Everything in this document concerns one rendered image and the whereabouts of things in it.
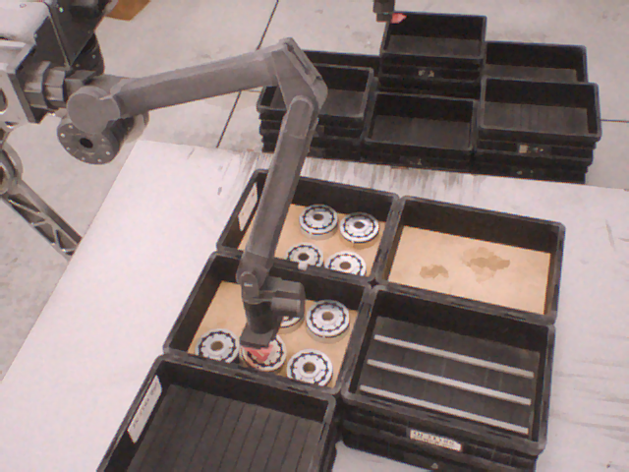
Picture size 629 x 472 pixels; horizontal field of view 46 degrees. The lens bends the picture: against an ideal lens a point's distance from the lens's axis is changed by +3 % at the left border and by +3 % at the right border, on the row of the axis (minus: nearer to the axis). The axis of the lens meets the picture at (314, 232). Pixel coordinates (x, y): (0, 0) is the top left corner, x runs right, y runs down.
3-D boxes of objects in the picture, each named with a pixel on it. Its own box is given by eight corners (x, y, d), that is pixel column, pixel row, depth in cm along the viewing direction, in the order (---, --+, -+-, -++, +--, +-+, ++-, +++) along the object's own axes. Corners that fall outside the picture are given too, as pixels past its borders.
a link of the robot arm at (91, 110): (312, 24, 122) (299, 40, 114) (332, 100, 128) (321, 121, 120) (85, 78, 136) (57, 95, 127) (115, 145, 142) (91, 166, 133)
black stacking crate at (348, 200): (220, 278, 183) (213, 250, 174) (259, 199, 202) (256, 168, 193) (371, 312, 174) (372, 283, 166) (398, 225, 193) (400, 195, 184)
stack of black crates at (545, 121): (462, 216, 285) (478, 127, 251) (467, 164, 304) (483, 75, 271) (570, 228, 278) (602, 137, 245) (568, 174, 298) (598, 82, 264)
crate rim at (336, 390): (160, 357, 157) (158, 351, 155) (214, 255, 176) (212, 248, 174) (338, 402, 148) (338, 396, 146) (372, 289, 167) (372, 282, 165)
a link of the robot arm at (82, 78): (70, 68, 133) (55, 78, 129) (125, 74, 132) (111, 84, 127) (79, 116, 138) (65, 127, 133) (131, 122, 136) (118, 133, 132)
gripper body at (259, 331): (283, 313, 157) (280, 291, 152) (268, 350, 151) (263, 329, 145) (256, 307, 159) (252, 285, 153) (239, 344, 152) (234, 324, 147)
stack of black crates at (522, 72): (468, 149, 310) (480, 84, 285) (472, 105, 330) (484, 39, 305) (567, 157, 304) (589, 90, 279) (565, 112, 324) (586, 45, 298)
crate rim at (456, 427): (338, 402, 148) (338, 396, 146) (372, 289, 167) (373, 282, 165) (543, 457, 139) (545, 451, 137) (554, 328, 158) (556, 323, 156)
